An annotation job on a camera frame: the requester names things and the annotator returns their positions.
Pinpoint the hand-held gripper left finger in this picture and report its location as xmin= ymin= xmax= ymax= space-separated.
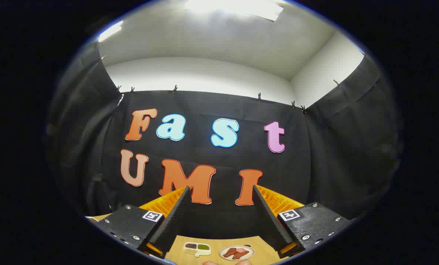
xmin=94 ymin=186 xmax=192 ymax=259

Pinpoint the white oval plate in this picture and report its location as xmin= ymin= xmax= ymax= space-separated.
xmin=219 ymin=245 xmax=255 ymax=261

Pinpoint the small ceiling light panel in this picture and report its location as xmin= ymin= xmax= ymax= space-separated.
xmin=98 ymin=20 xmax=124 ymax=42

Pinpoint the large ceiling light panel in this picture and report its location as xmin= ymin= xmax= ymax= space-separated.
xmin=184 ymin=0 xmax=284 ymax=22

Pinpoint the white divided bean dish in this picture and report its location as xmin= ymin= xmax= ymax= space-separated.
xmin=183 ymin=242 xmax=212 ymax=257

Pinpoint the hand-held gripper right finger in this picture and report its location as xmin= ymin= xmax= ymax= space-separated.
xmin=252 ymin=185 xmax=352 ymax=259

